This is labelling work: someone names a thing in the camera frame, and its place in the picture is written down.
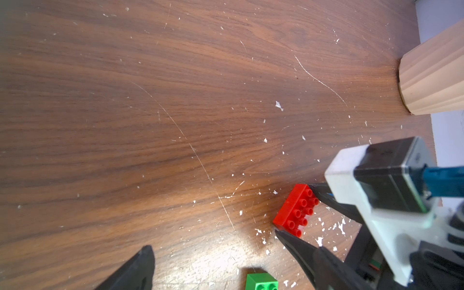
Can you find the green small lego brick left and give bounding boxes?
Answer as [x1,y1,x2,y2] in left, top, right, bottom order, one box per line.
[245,273,279,290]

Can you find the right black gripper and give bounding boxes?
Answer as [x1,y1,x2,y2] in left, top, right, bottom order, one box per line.
[275,182,464,290]

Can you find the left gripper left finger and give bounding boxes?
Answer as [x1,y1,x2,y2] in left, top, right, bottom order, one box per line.
[96,245,155,290]

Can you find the beige ribbed flower pot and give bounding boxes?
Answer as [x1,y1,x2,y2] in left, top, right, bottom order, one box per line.
[399,20,464,116]

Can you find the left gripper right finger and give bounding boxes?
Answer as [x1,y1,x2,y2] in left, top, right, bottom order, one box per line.
[313,246,373,290]

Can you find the red long lego brick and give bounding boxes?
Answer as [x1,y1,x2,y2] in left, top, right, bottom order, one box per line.
[273,184,320,238]

